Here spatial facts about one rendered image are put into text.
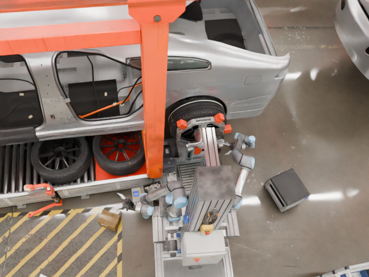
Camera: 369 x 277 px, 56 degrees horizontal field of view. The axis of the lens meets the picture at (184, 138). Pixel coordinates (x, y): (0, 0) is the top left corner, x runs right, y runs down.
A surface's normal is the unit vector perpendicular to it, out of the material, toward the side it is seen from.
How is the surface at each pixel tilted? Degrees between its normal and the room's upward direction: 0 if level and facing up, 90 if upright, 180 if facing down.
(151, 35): 90
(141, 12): 90
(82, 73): 50
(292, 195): 0
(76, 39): 90
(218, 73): 78
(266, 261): 0
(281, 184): 0
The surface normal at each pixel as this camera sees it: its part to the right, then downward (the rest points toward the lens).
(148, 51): 0.18, 0.87
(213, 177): 0.07, -0.49
